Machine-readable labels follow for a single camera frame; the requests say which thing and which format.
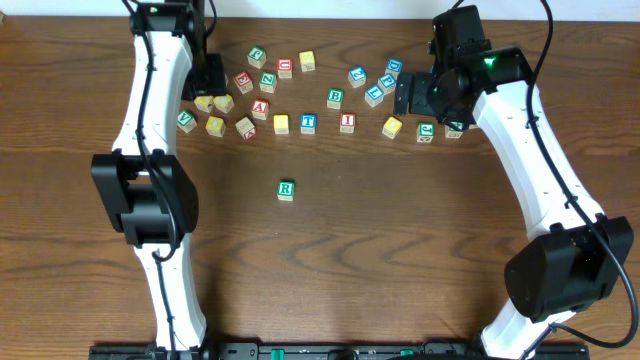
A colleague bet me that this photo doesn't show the yellow O block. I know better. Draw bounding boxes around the yellow O block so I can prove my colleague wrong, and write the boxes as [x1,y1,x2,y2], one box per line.
[382,116,402,139]
[205,116,226,137]

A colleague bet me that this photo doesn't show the green B block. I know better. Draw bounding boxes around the green B block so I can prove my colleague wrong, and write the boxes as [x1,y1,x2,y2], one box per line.
[327,88,344,110]

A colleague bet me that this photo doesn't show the blue T block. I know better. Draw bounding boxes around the blue T block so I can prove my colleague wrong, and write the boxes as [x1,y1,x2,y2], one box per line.
[300,114,317,135]

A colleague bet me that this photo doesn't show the green R block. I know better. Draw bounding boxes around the green R block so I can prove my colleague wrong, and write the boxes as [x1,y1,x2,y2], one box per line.
[277,181,295,201]

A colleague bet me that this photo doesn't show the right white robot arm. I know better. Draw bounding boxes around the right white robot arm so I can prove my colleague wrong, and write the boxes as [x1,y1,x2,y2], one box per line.
[394,3,634,359]

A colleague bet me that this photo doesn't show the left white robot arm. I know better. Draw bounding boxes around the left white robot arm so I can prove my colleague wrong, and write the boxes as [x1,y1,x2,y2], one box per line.
[89,0,227,359]

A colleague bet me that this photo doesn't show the blue P block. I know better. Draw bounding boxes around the blue P block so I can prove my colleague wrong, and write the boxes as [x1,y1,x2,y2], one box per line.
[378,73,397,95]

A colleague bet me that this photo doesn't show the yellow block beside left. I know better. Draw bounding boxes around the yellow block beside left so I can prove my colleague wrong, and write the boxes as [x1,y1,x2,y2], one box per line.
[214,94,234,114]

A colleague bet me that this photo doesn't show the blue D block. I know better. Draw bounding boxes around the blue D block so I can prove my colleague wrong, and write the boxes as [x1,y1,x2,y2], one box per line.
[385,58,403,78]

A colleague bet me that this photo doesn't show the red E block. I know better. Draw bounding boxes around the red E block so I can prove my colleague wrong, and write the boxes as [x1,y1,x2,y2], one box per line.
[233,71,254,94]

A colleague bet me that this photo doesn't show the green J block right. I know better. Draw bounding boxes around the green J block right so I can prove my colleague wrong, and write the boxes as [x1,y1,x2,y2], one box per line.
[416,122,435,143]

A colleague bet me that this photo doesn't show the green j block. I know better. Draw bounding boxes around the green j block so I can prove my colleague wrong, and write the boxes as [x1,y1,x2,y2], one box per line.
[247,46,267,69]
[416,122,435,143]

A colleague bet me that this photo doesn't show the blue L block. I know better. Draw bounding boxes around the blue L block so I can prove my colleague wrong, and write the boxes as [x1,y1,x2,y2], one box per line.
[364,85,385,108]

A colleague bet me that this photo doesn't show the green V block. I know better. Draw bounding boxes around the green V block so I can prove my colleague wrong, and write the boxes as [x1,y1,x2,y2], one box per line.
[177,110,197,133]

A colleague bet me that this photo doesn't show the green 4 block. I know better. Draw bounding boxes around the green 4 block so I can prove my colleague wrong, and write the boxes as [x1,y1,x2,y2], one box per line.
[445,122,464,138]

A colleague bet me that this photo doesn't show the green J block top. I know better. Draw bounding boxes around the green J block top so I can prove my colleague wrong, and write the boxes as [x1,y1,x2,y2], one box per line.
[247,46,267,69]

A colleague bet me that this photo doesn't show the blue 2 block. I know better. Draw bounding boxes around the blue 2 block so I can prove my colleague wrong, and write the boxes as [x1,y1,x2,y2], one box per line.
[348,66,367,88]

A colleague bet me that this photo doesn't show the red A block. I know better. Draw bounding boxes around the red A block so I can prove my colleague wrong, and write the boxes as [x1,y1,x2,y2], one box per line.
[251,99,270,120]

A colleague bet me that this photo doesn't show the red-sided wooden block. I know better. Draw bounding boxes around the red-sided wooden block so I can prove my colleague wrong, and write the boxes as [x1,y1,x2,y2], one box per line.
[235,117,257,140]

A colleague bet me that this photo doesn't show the green Z block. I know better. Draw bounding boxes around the green Z block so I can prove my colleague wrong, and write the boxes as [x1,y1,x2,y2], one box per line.
[259,72,277,93]

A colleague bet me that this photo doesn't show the red I block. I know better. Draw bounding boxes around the red I block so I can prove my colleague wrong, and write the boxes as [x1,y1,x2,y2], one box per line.
[340,113,356,133]

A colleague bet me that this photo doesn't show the red U block top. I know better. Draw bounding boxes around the red U block top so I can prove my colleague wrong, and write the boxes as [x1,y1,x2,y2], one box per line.
[277,58,293,79]

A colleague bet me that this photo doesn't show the yellow S block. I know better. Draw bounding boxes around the yellow S block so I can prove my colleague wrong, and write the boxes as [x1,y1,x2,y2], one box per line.
[273,114,290,135]

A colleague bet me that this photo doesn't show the yellow block top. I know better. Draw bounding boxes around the yellow block top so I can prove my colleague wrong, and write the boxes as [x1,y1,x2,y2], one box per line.
[299,50,316,72]

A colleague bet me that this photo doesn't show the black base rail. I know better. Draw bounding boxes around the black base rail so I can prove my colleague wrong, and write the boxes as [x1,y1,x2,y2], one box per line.
[88,340,590,360]

